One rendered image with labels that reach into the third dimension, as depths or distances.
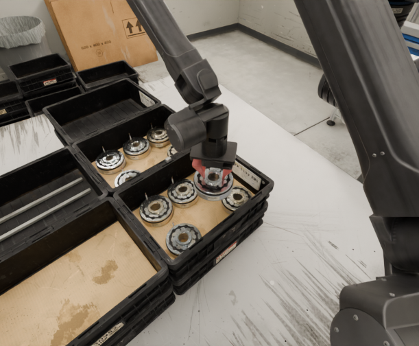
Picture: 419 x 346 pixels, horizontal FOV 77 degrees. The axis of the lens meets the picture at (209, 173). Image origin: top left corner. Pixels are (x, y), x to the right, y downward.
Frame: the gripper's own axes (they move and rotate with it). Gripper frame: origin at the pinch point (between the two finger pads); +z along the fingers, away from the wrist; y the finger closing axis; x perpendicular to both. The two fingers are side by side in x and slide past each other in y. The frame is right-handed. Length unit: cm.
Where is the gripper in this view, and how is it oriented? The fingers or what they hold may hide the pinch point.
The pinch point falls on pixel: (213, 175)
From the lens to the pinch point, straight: 66.5
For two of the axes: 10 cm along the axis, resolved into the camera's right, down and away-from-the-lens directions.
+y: 9.9, 1.3, -1.1
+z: 0.0, 6.6, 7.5
